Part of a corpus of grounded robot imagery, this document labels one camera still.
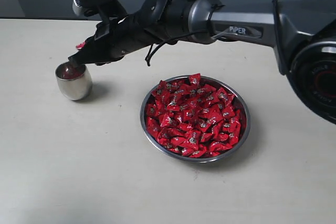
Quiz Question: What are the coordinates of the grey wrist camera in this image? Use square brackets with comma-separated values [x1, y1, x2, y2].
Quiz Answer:
[72, 0, 114, 17]

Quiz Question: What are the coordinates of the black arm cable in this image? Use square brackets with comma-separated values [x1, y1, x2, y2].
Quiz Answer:
[144, 31, 226, 67]

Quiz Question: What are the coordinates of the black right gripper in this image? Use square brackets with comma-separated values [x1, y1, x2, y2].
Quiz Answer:
[68, 15, 158, 67]

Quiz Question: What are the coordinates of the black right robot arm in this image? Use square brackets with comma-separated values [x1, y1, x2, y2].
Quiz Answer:
[69, 0, 335, 123]

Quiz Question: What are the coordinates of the stainless steel cup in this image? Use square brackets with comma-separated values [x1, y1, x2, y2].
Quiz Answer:
[55, 61, 93, 101]

